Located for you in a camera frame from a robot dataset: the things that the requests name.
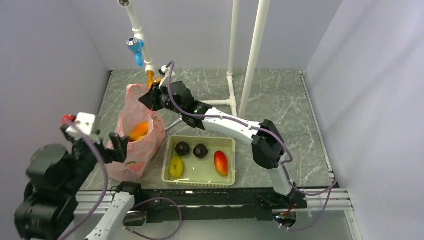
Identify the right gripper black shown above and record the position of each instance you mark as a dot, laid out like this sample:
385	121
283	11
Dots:
151	99

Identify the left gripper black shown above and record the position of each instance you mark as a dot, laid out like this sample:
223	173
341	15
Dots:
118	152

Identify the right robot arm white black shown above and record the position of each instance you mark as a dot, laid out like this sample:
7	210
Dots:
268	147

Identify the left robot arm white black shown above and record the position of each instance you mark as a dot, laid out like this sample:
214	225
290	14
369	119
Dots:
56	176

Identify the orange yellow fake mango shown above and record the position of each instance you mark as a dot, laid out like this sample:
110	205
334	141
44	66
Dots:
139	131

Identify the dark purple fake fruit left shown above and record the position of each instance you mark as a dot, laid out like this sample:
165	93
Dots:
182	149

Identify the dark purple fake fruit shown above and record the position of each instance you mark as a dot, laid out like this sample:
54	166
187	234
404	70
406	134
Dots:
200	151
182	149

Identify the dark purple fake fruit right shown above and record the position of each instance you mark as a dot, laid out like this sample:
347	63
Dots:
200	151

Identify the red orange fake mango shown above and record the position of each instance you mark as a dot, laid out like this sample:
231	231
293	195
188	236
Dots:
221	163

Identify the orange tap valve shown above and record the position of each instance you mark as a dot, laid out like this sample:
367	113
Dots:
151	79

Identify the silver open-end wrench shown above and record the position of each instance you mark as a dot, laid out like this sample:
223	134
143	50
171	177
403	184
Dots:
172	125

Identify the blue tap valve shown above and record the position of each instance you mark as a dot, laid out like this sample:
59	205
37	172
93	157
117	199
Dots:
136	45

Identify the pale green plastic basket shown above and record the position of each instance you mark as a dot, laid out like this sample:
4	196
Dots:
200	172

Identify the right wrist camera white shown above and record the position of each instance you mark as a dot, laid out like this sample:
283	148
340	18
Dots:
165	72

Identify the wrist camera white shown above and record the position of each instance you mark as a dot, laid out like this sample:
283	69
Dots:
86	122
165	72

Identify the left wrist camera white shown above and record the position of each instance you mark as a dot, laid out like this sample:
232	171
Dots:
86	122

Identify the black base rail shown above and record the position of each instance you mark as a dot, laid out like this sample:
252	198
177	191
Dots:
262	204

